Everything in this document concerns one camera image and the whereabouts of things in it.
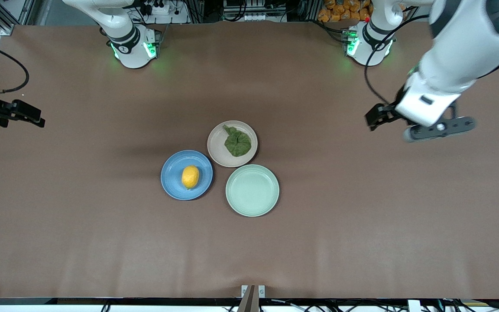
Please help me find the yellow lemon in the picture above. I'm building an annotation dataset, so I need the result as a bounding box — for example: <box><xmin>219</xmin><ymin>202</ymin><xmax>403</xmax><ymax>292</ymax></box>
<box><xmin>181</xmin><ymin>165</ymin><xmax>200</xmax><ymax>190</ymax></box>

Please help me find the table edge mounting bracket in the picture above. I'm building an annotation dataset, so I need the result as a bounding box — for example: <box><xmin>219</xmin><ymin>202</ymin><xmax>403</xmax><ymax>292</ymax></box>
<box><xmin>237</xmin><ymin>285</ymin><xmax>266</xmax><ymax>312</ymax></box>

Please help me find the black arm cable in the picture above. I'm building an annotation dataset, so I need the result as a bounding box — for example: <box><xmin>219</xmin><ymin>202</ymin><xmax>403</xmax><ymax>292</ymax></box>
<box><xmin>364</xmin><ymin>15</ymin><xmax>430</xmax><ymax>107</ymax></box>
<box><xmin>0</xmin><ymin>40</ymin><xmax>29</xmax><ymax>94</ymax></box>

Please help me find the pile of orange packets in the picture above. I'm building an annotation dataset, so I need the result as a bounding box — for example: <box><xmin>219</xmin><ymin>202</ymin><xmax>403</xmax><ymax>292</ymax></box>
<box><xmin>318</xmin><ymin>0</ymin><xmax>373</xmax><ymax>22</ymax></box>

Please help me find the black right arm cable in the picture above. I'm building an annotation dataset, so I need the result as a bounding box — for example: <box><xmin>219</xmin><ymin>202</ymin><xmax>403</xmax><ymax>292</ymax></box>
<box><xmin>0</xmin><ymin>40</ymin><xmax>29</xmax><ymax>94</ymax></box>

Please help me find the pale pink plate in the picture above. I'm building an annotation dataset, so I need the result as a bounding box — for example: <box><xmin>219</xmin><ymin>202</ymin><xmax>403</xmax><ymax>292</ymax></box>
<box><xmin>207</xmin><ymin>120</ymin><xmax>258</xmax><ymax>168</ymax></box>

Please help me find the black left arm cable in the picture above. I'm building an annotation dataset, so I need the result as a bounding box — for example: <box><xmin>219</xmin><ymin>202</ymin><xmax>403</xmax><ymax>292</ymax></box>
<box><xmin>364</xmin><ymin>15</ymin><xmax>430</xmax><ymax>107</ymax></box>

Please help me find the blue plate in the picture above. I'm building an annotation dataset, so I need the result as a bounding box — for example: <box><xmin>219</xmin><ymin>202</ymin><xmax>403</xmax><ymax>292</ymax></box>
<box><xmin>161</xmin><ymin>150</ymin><xmax>214</xmax><ymax>201</ymax></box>

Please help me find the green lettuce leaf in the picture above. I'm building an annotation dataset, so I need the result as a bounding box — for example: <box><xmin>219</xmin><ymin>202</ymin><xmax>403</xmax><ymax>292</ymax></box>
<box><xmin>223</xmin><ymin>125</ymin><xmax>252</xmax><ymax>157</ymax></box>

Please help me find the pale green plate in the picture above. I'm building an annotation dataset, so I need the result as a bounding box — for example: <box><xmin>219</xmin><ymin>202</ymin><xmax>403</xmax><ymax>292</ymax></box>
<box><xmin>225</xmin><ymin>164</ymin><xmax>280</xmax><ymax>217</ymax></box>

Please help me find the white power strip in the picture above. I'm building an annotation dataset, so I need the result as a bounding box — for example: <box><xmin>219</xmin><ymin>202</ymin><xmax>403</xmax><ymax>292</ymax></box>
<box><xmin>139</xmin><ymin>0</ymin><xmax>189</xmax><ymax>24</ymax></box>

